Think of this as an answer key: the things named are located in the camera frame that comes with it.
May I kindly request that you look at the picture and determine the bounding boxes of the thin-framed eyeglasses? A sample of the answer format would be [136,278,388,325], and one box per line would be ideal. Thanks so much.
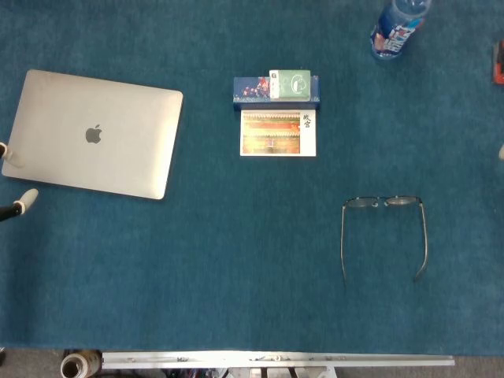
[339,195,428,291]

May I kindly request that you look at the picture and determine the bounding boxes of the clear red coffee capsule box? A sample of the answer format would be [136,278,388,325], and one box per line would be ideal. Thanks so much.
[491,39,504,84]

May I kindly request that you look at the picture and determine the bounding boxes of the long dark blue box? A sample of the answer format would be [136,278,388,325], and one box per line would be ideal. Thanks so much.
[232,75,321,110]

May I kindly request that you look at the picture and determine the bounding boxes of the red palace postcard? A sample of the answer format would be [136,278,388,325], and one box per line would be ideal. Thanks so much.
[239,109,317,158]

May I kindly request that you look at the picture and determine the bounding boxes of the small green card box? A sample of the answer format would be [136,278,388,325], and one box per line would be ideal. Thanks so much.
[269,69,313,100]

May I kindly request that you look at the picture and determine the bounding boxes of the white robot base bracket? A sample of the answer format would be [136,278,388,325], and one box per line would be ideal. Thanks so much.
[226,365,338,378]

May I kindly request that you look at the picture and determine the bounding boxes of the blue table mat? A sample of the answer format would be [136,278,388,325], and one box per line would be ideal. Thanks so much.
[0,0,504,357]

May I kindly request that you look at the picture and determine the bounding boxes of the silver laptop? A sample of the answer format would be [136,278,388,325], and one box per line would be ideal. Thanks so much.
[1,69,184,201]

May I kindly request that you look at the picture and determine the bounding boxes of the blue label drink bottle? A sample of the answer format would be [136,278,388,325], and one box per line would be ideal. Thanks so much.
[369,0,433,61]

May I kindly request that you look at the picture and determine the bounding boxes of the brown tape roll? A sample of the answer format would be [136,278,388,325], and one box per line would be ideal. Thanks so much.
[59,350,102,378]

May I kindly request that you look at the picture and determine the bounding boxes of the aluminium rail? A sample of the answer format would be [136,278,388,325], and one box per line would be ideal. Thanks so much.
[101,351,456,370]

